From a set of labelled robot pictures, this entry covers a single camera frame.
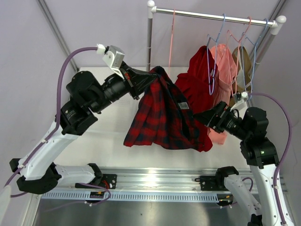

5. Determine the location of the pink garment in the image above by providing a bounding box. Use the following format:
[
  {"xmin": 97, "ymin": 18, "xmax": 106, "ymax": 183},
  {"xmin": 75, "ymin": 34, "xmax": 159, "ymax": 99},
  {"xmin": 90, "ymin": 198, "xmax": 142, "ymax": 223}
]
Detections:
[{"xmin": 208, "ymin": 43, "xmax": 238, "ymax": 145}]

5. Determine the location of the red navy plaid skirt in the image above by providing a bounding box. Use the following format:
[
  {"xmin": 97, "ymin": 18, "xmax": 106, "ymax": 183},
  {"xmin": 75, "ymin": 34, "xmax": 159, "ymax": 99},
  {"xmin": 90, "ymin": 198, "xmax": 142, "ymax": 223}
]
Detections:
[{"xmin": 124, "ymin": 66, "xmax": 204, "ymax": 152}]

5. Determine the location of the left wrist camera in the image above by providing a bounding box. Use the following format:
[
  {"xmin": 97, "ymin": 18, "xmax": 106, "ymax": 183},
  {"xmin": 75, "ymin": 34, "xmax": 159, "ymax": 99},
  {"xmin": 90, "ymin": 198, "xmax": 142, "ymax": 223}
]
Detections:
[{"xmin": 96, "ymin": 44, "xmax": 125, "ymax": 78}]

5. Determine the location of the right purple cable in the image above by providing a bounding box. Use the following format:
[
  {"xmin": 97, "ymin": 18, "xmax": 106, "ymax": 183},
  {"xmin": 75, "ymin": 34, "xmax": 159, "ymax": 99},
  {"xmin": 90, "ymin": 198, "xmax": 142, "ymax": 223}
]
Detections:
[{"xmin": 248, "ymin": 92, "xmax": 293, "ymax": 226}]

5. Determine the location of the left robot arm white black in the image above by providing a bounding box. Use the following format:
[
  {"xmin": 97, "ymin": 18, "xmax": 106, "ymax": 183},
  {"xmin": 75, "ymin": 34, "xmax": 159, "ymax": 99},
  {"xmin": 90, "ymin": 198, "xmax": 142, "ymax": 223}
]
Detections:
[{"xmin": 9, "ymin": 62, "xmax": 158, "ymax": 194}]

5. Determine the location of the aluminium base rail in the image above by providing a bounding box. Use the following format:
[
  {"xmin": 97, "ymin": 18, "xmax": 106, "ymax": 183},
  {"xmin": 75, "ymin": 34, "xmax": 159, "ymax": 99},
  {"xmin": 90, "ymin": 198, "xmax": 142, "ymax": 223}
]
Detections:
[{"xmin": 94, "ymin": 166, "xmax": 286, "ymax": 195}]

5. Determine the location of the white slotted cable duct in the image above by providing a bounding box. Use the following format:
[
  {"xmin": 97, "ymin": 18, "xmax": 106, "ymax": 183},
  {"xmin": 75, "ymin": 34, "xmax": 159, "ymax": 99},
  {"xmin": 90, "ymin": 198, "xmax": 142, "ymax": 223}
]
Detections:
[{"xmin": 42, "ymin": 190, "xmax": 219, "ymax": 203}]

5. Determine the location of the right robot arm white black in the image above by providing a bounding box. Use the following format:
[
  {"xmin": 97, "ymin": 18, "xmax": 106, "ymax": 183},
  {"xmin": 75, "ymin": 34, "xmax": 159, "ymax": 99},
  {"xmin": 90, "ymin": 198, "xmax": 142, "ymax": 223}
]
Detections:
[{"xmin": 193, "ymin": 101, "xmax": 294, "ymax": 226}]

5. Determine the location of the pink wire hanger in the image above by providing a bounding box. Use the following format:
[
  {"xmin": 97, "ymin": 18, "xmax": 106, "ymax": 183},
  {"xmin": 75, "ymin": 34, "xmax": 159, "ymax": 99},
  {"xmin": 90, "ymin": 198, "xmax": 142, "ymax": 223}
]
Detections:
[{"xmin": 167, "ymin": 9, "xmax": 175, "ymax": 76}]

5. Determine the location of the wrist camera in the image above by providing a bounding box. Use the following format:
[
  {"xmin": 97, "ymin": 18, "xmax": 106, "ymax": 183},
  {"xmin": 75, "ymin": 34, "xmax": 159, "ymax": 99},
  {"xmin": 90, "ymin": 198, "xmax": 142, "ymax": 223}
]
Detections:
[
  {"xmin": 230, "ymin": 91, "xmax": 248, "ymax": 111},
  {"xmin": 96, "ymin": 44, "xmax": 125, "ymax": 78}
]

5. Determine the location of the red dress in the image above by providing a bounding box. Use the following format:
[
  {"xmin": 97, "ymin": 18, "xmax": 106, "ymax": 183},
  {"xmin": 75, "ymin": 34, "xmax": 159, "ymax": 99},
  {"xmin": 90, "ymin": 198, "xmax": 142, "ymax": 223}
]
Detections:
[{"xmin": 175, "ymin": 45, "xmax": 218, "ymax": 153}]

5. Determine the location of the tan brown garment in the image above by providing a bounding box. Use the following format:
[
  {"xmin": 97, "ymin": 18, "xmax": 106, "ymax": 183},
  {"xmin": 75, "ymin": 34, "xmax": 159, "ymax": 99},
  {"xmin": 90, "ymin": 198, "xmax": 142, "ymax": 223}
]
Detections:
[{"xmin": 232, "ymin": 47, "xmax": 251, "ymax": 92}]

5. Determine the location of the metal clothes rack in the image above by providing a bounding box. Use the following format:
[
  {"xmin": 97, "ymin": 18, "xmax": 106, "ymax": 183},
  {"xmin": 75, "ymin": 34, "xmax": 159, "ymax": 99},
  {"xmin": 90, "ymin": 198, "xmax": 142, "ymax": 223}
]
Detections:
[{"xmin": 146, "ymin": 0, "xmax": 288, "ymax": 70}]

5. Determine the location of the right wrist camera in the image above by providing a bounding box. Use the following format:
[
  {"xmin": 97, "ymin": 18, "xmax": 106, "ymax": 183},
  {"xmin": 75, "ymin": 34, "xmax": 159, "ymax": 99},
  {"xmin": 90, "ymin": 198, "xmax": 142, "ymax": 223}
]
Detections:
[{"xmin": 230, "ymin": 91, "xmax": 248, "ymax": 111}]

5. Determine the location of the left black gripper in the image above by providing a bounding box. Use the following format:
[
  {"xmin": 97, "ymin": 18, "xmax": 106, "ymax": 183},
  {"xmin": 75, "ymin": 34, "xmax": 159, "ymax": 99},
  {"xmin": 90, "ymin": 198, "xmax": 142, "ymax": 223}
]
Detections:
[{"xmin": 89, "ymin": 61, "xmax": 157, "ymax": 114}]

